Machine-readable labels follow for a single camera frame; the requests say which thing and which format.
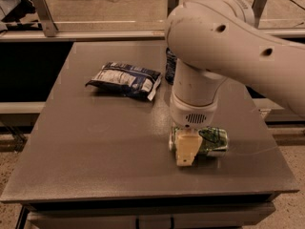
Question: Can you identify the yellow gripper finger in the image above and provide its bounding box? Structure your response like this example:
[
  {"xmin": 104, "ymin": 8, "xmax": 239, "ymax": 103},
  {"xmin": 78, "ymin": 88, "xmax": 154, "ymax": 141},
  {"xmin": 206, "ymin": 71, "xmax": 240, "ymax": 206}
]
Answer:
[{"xmin": 174, "ymin": 129, "xmax": 203, "ymax": 166}]

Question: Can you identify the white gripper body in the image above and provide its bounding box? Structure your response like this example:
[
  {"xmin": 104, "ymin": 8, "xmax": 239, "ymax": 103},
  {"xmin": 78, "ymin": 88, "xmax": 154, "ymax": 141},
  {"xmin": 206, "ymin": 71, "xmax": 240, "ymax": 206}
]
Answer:
[{"xmin": 170, "ymin": 94, "xmax": 218, "ymax": 129}]

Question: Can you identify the green soda can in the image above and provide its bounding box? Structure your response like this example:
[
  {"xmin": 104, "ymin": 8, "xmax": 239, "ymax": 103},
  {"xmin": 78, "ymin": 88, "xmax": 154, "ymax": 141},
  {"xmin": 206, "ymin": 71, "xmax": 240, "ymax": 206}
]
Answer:
[{"xmin": 169, "ymin": 126, "xmax": 229, "ymax": 156}]

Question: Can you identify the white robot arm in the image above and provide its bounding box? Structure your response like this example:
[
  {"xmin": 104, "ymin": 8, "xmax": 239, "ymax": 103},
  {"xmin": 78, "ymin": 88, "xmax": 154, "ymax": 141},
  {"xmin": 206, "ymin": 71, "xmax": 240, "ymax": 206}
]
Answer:
[{"xmin": 165, "ymin": 0, "xmax": 305, "ymax": 166}]

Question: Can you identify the blue soda can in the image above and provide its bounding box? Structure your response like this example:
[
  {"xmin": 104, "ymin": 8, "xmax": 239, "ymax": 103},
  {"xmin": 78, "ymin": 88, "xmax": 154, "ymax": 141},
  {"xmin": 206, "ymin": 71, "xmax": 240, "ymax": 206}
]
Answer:
[{"xmin": 165, "ymin": 48, "xmax": 177, "ymax": 85}]

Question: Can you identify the grey table cabinet base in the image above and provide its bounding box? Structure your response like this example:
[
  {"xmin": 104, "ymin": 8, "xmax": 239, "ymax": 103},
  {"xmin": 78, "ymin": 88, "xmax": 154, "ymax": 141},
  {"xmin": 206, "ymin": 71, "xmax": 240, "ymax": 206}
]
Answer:
[{"xmin": 14, "ymin": 194, "xmax": 275, "ymax": 229}]

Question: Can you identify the blue white chip bag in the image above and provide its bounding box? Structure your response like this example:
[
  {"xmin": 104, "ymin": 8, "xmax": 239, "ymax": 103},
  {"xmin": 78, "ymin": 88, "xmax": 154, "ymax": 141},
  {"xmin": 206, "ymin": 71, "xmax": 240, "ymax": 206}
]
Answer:
[{"xmin": 86, "ymin": 62, "xmax": 162, "ymax": 101}]

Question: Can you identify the middle metal bracket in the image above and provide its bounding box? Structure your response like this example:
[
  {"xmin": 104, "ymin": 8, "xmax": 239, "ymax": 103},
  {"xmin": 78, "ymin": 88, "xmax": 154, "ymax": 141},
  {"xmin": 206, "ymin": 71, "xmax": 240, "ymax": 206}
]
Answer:
[{"xmin": 167, "ymin": 0, "xmax": 179, "ymax": 14}]

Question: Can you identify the metal bracket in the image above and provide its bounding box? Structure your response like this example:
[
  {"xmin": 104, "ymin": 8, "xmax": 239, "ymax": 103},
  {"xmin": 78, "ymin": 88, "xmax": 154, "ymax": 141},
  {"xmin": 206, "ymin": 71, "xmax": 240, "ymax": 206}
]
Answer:
[
  {"xmin": 31, "ymin": 0, "xmax": 58, "ymax": 37},
  {"xmin": 167, "ymin": 0, "xmax": 179, "ymax": 14},
  {"xmin": 252, "ymin": 0, "xmax": 268, "ymax": 28}
]

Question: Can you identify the right metal bracket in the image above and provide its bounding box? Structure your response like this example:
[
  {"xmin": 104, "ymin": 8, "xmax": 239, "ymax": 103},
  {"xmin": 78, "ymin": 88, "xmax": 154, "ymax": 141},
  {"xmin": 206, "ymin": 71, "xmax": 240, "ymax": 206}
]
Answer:
[{"xmin": 252, "ymin": 0, "xmax": 268, "ymax": 28}]

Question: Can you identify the metal rail bar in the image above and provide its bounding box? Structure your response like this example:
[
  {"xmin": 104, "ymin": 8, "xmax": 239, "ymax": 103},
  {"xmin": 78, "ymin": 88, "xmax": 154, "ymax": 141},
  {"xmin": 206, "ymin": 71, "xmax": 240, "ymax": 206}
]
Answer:
[{"xmin": 0, "ymin": 30, "xmax": 165, "ymax": 42}]

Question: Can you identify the left metal bracket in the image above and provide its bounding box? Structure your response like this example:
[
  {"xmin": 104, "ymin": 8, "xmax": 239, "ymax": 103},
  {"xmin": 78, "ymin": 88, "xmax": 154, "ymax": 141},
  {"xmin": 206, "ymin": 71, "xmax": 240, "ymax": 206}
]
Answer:
[{"xmin": 31, "ymin": 0, "xmax": 58, "ymax": 37}]

